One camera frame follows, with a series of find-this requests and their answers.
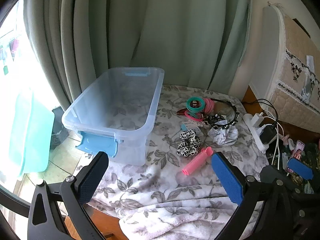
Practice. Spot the white charger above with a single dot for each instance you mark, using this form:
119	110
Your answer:
257	120

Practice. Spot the pink phone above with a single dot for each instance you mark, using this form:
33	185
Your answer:
298	150

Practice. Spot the black studded headband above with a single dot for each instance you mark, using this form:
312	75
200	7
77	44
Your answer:
234	112

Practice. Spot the brown hair claw clip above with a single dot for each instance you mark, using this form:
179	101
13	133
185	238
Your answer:
181	112

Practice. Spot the black window frame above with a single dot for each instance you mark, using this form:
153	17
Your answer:
15	202

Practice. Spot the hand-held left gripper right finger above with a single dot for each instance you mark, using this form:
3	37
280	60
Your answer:
227	177

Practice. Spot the crumpled white paper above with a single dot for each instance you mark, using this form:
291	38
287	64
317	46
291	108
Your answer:
222	136

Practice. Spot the dark cloth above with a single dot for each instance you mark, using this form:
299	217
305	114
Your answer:
58	130

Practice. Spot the brown tape roll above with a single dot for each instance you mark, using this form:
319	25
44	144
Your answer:
221	107

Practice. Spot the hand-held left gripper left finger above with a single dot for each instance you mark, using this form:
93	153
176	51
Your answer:
92	177

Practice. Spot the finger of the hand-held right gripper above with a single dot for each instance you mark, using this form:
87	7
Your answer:
300	168
267	173

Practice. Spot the white paper slip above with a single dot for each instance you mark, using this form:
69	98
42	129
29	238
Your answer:
310	62

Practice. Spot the hanging laundry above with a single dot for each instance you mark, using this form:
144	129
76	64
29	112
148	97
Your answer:
13	46

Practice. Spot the teal plastic tub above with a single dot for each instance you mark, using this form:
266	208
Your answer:
30	135

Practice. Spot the leopard print scrunchie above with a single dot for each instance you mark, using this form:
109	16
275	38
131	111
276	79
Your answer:
183	135

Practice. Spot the beige quilted lace mattress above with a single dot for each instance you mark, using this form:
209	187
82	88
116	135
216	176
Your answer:
292	42

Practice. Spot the white power strip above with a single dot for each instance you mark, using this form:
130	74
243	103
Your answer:
247	120

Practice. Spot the green curtain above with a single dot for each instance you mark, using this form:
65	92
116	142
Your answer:
150	30

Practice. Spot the grey floral blanket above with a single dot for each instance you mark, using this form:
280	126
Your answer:
162	187

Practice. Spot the black charger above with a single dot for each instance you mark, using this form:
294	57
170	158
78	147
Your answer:
268	135

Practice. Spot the pink hair roller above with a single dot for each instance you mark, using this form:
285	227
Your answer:
195	163

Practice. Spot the clear plastic storage container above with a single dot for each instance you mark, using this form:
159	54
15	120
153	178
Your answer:
112	105

